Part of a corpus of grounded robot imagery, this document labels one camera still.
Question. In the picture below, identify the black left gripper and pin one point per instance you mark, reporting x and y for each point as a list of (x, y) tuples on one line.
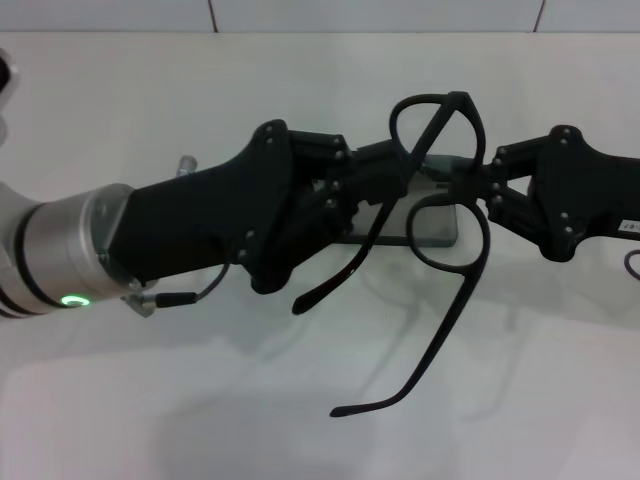
[(210, 215)]

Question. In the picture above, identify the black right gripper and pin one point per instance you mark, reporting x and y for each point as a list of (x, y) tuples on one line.
[(600, 195)]

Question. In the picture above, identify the black glasses case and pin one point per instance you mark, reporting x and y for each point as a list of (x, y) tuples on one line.
[(440, 227)]

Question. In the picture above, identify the black glasses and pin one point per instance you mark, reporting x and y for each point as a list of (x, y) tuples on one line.
[(462, 102)]

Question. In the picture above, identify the small silver cylindrical plug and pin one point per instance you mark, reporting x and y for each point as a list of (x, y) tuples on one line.
[(187, 165)]

